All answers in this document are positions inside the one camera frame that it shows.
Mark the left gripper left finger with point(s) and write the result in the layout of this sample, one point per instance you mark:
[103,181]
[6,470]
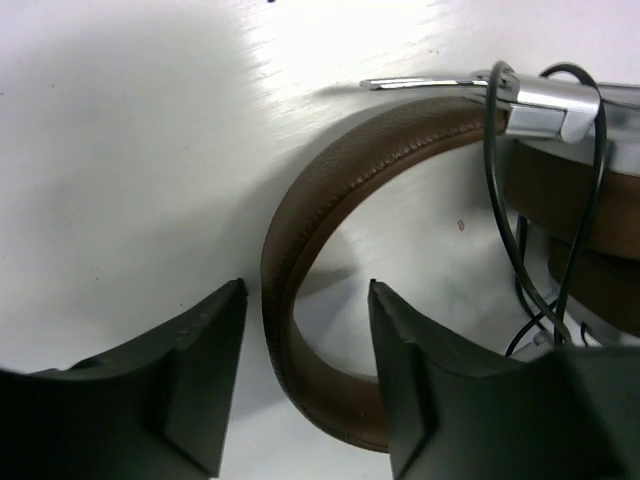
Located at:
[155,407]

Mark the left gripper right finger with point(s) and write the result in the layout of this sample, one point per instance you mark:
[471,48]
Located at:
[456,410]

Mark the brown silver headphones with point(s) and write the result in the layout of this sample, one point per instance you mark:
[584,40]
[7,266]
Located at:
[568,218]

